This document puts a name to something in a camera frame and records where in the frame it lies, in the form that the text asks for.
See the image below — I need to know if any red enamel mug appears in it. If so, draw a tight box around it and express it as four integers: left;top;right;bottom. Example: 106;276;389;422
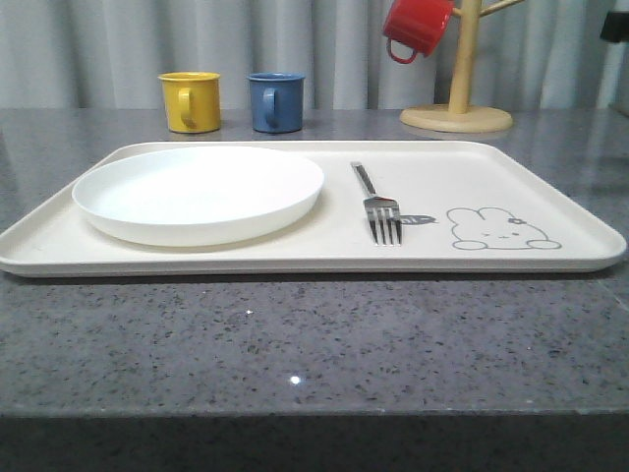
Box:
382;0;454;64

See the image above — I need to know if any white round plate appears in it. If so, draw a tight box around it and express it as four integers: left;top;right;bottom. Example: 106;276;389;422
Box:
72;146;324;247

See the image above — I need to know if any grey curtain backdrop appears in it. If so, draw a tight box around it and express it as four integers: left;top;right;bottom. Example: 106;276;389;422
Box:
1;1;628;111

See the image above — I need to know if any wooden mug tree stand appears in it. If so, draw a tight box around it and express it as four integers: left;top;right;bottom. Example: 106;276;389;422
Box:
400;0;520;133

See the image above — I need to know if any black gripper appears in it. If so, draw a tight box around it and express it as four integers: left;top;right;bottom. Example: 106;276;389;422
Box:
600;11;629;43

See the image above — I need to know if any beige rabbit serving tray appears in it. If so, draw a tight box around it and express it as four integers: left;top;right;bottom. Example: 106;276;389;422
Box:
1;141;627;277

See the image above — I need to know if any yellow enamel mug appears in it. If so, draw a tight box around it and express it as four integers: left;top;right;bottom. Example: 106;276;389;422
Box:
158;72;221;134

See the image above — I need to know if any blue enamel mug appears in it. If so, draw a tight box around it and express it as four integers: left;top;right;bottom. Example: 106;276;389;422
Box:
248;73;305;134

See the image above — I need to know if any silver metal fork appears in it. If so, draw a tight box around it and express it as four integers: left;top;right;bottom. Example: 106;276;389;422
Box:
351;161;402;246

